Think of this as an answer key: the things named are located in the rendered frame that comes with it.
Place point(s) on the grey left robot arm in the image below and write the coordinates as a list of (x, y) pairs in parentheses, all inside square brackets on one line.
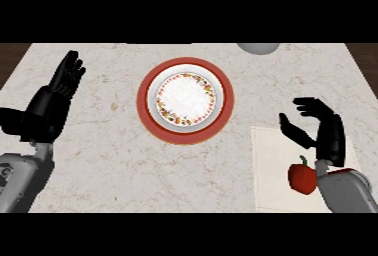
[(23, 178)]

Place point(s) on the grey round object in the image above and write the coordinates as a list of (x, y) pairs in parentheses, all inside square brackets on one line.
[(259, 48)]

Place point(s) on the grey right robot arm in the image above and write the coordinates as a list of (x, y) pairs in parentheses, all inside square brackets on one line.
[(345, 190)]

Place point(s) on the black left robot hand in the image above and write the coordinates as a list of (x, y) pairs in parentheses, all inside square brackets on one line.
[(49, 106)]

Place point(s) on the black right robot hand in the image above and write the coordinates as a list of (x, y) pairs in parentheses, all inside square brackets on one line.
[(330, 140)]

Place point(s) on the red bell pepper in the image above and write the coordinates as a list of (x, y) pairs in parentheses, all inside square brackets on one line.
[(302, 178)]

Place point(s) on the pale beige placemat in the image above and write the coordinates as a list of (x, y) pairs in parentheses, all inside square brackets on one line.
[(281, 173)]

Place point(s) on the red rimmed white plate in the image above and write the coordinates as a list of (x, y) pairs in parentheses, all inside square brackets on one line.
[(185, 100)]

